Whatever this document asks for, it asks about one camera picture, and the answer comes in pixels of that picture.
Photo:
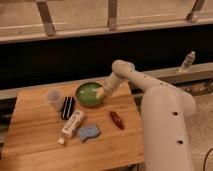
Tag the black white striped block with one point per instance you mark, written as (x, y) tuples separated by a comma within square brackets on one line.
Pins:
[(67, 108)]

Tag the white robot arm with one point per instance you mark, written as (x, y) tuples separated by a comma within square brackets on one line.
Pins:
[(164, 108)]

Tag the middle metal window bracket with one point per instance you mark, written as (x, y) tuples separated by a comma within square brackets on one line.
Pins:
[(112, 14)]

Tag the blue sponge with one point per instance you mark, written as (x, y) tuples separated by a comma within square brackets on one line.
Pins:
[(88, 132)]

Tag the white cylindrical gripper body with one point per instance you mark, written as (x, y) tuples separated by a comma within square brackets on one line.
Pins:
[(110, 84)]

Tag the left metal window bracket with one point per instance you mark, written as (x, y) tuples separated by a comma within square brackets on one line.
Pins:
[(44, 12)]

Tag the metal window bracket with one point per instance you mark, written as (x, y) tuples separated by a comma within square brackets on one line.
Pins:
[(112, 14), (193, 15), (44, 12)]

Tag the red brown chili pepper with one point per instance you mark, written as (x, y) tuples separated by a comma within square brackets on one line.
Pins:
[(116, 119)]

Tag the right metal window bracket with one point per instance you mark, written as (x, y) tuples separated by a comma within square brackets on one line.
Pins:
[(193, 15)]

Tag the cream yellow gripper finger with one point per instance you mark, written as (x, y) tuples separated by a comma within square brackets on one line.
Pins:
[(100, 93)]

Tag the translucent plastic cup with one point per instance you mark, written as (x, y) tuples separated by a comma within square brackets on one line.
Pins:
[(55, 98)]

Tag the white tube with cap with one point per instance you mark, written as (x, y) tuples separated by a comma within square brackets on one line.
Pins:
[(71, 126)]

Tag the clear plastic bottle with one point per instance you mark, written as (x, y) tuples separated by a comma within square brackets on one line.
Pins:
[(188, 61)]

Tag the green ceramic bowl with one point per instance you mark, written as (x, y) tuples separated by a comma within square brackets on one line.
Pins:
[(86, 94)]

